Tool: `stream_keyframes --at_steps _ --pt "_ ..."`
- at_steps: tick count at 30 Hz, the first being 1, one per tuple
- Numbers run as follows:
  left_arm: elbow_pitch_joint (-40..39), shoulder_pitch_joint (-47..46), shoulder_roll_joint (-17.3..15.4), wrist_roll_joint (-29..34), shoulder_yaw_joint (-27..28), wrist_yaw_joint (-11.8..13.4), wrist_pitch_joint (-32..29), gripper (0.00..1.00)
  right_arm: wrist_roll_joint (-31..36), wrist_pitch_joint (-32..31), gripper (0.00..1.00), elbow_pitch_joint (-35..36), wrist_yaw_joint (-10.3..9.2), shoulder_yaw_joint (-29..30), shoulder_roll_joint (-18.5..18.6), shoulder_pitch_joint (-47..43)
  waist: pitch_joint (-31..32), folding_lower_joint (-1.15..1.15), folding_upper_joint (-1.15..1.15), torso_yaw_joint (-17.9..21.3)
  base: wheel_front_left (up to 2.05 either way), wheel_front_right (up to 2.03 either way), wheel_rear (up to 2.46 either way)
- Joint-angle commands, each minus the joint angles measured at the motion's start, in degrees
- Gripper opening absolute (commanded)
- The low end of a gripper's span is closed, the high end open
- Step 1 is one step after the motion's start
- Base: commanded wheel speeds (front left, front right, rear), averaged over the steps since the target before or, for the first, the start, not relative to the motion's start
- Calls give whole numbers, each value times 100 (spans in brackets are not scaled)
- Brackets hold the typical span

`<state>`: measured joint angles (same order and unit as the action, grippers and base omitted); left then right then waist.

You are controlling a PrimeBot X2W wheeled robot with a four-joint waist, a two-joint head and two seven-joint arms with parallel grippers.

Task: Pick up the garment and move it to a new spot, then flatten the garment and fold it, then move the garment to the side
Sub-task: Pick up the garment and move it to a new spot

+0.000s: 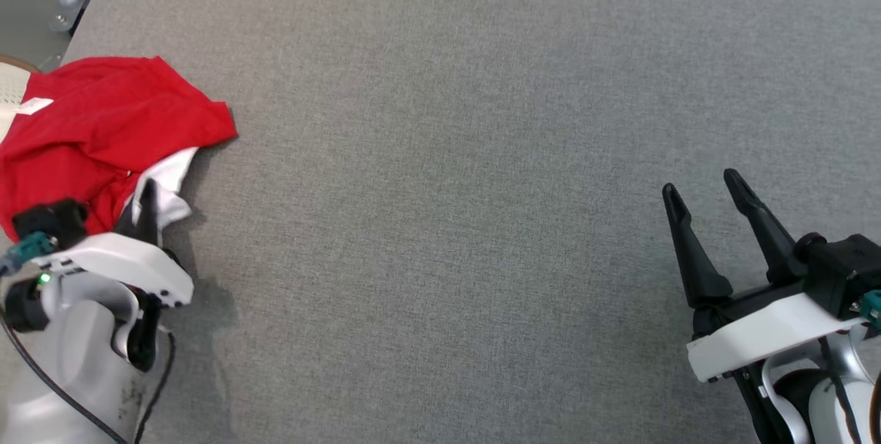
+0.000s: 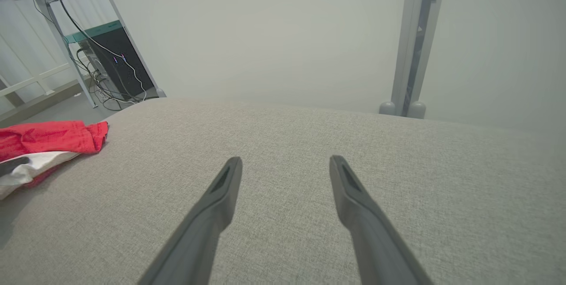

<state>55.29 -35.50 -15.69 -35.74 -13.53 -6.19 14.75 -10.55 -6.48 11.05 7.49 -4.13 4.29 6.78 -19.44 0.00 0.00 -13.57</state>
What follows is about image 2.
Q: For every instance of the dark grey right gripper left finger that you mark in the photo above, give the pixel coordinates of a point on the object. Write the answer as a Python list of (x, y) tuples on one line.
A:
[(203, 232)]

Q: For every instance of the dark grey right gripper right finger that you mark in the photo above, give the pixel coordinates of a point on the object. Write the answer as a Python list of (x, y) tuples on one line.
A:
[(367, 232)]

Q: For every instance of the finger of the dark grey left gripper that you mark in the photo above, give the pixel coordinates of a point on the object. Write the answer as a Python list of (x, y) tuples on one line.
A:
[(11, 166)]

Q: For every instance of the red top with white trim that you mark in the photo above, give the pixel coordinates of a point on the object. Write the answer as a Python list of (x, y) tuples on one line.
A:
[(48, 137)]

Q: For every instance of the black computer tower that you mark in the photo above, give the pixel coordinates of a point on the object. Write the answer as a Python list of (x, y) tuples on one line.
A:
[(110, 77)]

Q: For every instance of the teal shelf board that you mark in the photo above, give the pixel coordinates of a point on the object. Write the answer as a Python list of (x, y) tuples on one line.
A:
[(93, 31)]

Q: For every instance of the white metal frame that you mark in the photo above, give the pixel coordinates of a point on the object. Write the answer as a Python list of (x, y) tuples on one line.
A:
[(31, 82)]

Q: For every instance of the grey partition wall post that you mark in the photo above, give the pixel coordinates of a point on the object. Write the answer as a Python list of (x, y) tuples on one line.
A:
[(409, 33)]

